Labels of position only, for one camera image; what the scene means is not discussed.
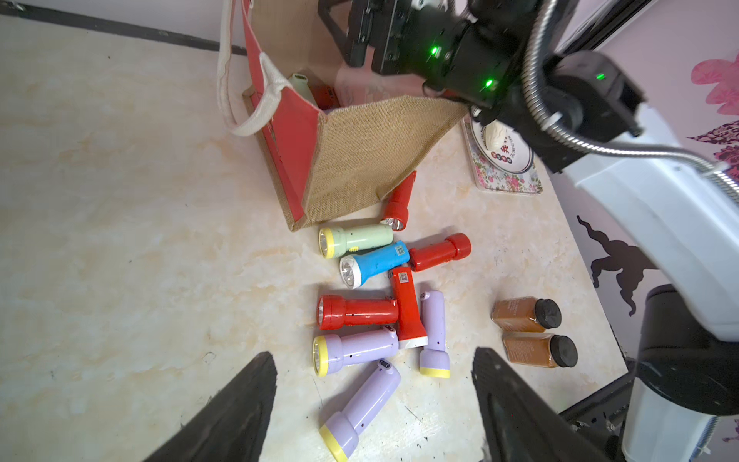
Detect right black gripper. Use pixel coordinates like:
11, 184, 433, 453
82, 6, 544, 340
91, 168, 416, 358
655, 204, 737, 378
346, 1, 514, 107

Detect left gripper left finger black triangular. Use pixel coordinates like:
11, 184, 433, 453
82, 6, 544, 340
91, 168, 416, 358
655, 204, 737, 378
147, 352, 277, 461

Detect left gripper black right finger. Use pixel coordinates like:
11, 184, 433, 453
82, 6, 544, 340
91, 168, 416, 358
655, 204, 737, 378
471, 348, 608, 461

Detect purple flashlight bottom diagonal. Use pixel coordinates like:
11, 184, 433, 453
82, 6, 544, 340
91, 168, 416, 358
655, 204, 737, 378
319, 359, 401, 461

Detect purple flashlight horizontal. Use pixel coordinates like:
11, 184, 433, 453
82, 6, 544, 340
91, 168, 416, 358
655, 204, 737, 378
312, 325, 400, 377

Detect green flashlight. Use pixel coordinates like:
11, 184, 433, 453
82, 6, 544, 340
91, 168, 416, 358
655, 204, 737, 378
318, 223, 394, 259
288, 73, 318, 107

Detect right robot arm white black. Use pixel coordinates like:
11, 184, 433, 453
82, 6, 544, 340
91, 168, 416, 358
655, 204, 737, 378
332, 1, 738, 461

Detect burlap tote bag red trim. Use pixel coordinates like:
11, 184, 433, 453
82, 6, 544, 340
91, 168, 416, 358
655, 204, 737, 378
217, 1, 467, 231

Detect white radish toy green leaves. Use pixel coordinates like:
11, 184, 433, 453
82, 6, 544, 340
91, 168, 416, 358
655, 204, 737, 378
482, 121, 509, 151

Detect spice jar black lid lower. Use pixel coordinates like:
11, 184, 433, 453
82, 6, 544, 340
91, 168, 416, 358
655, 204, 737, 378
503, 334, 579, 369

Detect spice jar black lid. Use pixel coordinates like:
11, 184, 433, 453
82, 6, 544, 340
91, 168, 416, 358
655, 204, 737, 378
503, 334, 579, 369
491, 296, 562, 333

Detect white patterned plate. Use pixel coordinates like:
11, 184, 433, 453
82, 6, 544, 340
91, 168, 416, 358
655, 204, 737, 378
471, 121, 534, 174

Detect spice jar black lid upper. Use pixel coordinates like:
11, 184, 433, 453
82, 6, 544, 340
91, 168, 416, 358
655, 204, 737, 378
491, 296, 562, 333

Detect floral placemat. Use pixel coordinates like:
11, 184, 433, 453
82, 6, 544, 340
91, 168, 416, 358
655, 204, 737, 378
462, 115, 543, 196

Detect red flashlight white head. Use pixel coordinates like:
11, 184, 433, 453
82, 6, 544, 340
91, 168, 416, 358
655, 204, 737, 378
390, 267, 428, 350

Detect red flashlight centre horizontal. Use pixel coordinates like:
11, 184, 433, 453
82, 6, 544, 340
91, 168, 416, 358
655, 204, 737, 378
317, 295, 400, 330

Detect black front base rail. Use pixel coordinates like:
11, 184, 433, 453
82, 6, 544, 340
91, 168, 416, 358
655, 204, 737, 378
559, 358, 636, 461

